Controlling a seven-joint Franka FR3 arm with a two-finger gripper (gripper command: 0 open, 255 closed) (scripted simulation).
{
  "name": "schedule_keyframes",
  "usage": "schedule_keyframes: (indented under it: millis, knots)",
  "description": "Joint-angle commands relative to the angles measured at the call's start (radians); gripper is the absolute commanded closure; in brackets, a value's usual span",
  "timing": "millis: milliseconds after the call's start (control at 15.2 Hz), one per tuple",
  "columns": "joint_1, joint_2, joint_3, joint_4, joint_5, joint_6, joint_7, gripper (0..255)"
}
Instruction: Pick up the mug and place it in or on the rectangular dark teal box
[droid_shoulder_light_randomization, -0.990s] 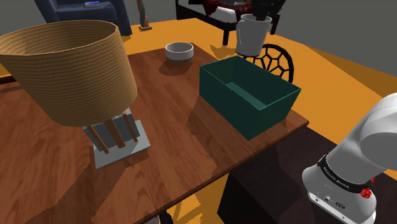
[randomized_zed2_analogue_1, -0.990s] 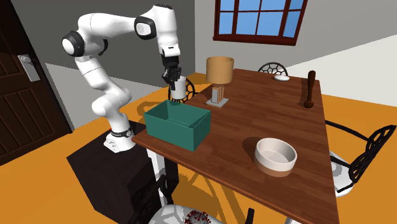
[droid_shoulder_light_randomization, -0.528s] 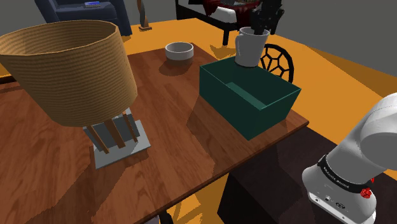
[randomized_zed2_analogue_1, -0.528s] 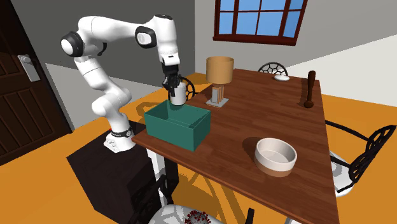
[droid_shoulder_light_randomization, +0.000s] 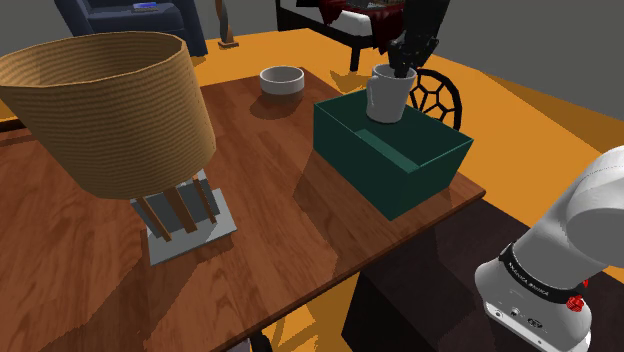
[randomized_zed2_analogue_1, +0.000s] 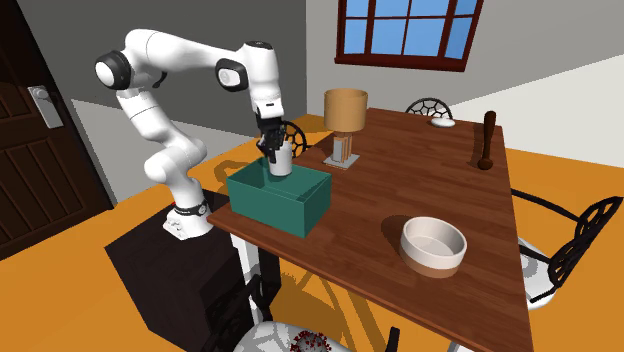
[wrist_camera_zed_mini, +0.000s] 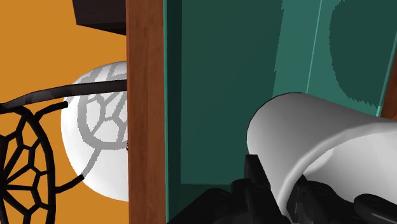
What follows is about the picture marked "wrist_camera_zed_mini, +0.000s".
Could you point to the white round object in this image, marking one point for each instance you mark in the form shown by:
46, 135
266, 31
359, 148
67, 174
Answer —
107, 175

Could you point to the white cup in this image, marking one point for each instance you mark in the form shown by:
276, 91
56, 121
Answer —
310, 130

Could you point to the brown wooden teal cabinet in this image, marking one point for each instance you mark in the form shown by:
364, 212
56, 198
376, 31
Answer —
145, 93

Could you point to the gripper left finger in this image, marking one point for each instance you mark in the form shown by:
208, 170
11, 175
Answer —
252, 192

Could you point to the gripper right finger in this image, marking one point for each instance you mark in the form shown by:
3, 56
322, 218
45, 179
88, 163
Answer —
319, 201

